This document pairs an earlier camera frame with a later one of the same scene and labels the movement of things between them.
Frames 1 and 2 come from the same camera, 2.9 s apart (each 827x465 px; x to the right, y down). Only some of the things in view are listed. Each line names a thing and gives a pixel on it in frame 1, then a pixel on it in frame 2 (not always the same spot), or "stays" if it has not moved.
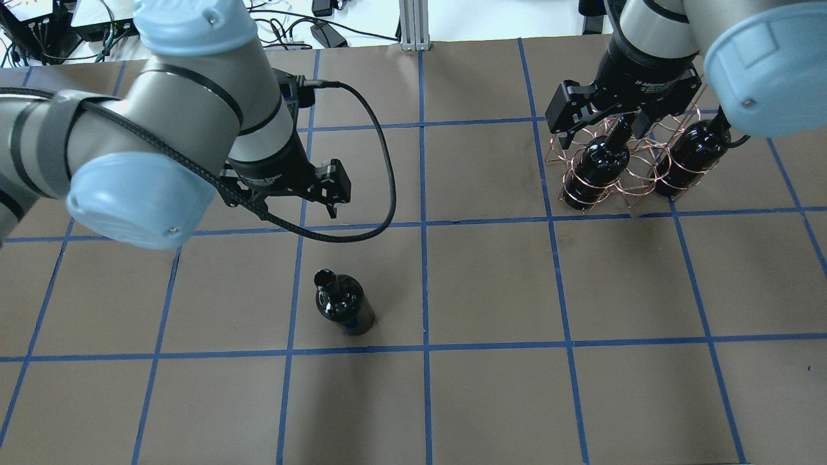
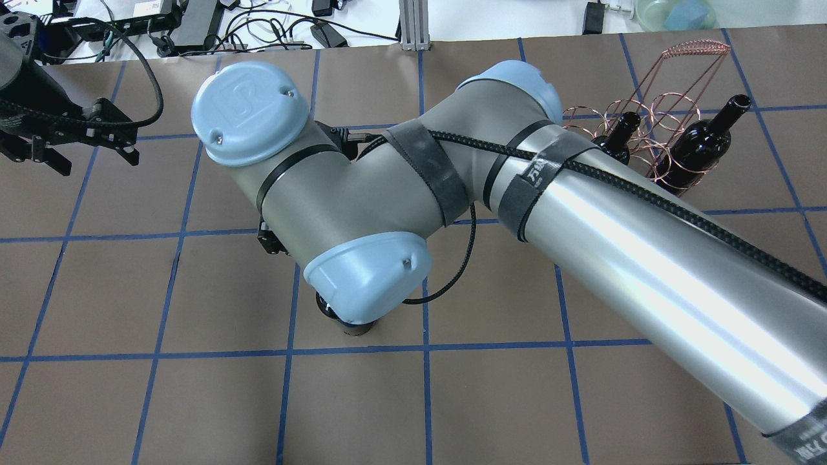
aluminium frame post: (413, 16) stays
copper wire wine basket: (646, 159) stays
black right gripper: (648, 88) to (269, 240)
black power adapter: (327, 36) stays
